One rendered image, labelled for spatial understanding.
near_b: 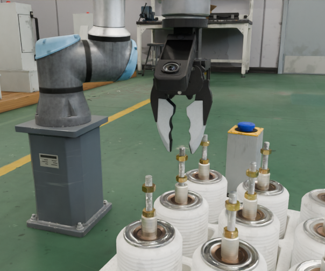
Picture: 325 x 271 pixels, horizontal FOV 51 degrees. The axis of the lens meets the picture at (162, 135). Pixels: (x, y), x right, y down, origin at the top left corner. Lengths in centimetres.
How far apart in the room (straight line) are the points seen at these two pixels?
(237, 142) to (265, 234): 32
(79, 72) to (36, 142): 22
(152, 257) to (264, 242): 17
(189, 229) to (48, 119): 51
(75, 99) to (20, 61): 223
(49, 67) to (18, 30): 223
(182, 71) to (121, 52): 50
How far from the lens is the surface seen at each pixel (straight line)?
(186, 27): 53
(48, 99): 95
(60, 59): 93
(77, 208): 100
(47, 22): 698
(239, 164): 83
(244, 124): 83
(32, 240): 103
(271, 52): 566
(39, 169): 100
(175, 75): 46
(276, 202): 66
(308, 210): 66
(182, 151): 57
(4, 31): 324
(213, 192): 68
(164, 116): 56
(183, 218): 57
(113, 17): 95
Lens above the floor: 52
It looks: 16 degrees down
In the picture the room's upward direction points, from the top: straight up
